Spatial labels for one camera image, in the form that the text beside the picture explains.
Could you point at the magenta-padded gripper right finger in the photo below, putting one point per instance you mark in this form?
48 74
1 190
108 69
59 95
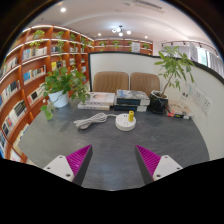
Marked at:
166 166

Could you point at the small tree in black pot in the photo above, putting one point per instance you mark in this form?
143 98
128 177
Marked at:
157 102

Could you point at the purple and white banner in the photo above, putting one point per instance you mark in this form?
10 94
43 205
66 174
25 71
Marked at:
194 52

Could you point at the white wall socket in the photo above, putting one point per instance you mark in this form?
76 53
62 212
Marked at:
198 97
206 105

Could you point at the white picture-cover book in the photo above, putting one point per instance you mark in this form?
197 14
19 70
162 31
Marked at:
100 98

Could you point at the white curtains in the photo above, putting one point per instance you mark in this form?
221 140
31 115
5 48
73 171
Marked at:
215 63

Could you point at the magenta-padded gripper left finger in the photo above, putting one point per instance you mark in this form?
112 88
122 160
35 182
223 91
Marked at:
58 166

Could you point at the wooden bookshelf unit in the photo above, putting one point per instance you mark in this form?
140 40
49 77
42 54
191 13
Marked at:
30 83

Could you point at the tan cover book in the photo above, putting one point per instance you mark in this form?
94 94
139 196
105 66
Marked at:
178 108

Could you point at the tan padded chair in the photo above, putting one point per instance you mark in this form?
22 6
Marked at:
110 81
145 83

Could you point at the ceiling air vent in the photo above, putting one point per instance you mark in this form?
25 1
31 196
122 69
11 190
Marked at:
148 5

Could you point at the multi-bulb ceiling lamp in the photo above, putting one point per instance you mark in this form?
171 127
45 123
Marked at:
119 30

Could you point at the yellow charger block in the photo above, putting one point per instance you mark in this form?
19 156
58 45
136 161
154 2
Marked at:
131 115

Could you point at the white black-framed partition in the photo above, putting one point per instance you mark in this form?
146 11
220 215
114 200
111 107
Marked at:
206 133

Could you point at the thick grey-cover book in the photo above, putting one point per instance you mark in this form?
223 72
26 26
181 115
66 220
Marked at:
131 96

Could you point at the red and black book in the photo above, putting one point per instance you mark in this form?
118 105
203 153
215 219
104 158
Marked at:
175 115

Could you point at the leafy plant in white pot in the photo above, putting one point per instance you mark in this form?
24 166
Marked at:
60 99

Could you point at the thin white book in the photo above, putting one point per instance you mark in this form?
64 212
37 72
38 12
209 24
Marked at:
93 107

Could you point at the clear acrylic sign holder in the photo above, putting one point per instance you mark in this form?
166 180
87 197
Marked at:
187 93

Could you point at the thick dark-spine book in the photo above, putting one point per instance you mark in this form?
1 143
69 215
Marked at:
128 108

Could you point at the round white power strip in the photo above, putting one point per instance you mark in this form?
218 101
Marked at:
124 125

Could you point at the black track light rail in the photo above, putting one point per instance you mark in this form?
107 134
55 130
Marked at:
186 42

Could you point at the recessed ceiling lights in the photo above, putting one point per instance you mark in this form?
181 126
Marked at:
63 9

